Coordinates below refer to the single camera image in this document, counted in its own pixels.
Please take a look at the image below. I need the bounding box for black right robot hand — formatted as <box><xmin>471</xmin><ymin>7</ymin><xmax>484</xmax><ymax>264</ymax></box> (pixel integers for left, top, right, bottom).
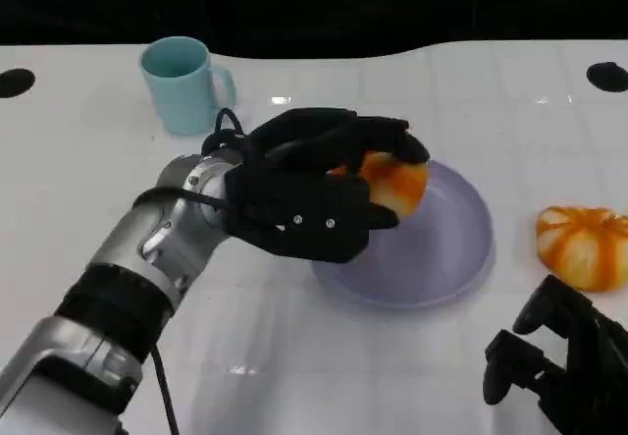
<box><xmin>483</xmin><ymin>274</ymin><xmax>628</xmax><ymax>435</ymax></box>

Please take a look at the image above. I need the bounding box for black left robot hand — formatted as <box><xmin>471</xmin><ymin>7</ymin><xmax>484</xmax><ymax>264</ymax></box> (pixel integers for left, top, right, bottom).
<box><xmin>223</xmin><ymin>107</ymin><xmax>432</xmax><ymax>264</ymax></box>

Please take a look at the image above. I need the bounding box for lilac plate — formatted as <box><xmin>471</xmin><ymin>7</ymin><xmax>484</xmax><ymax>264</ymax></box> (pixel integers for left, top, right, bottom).
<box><xmin>311</xmin><ymin>158</ymin><xmax>496</xmax><ymax>309</ymax></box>

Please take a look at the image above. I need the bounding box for pale green mug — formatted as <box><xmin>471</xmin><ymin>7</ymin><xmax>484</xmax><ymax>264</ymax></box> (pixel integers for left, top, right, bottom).
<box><xmin>139</xmin><ymin>35</ymin><xmax>236</xmax><ymax>136</ymax></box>

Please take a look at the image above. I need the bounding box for black table grommet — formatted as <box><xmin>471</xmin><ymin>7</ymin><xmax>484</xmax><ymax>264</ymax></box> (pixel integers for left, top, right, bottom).
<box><xmin>0</xmin><ymin>68</ymin><xmax>36</xmax><ymax>97</ymax></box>
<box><xmin>586</xmin><ymin>61</ymin><xmax>628</xmax><ymax>93</ymax></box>

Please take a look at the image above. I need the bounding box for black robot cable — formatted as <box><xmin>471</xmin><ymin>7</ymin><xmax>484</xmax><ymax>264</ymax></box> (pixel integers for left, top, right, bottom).
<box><xmin>131</xmin><ymin>107</ymin><xmax>252</xmax><ymax>210</ymax></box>
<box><xmin>148</xmin><ymin>341</ymin><xmax>182</xmax><ymax>435</ymax></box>

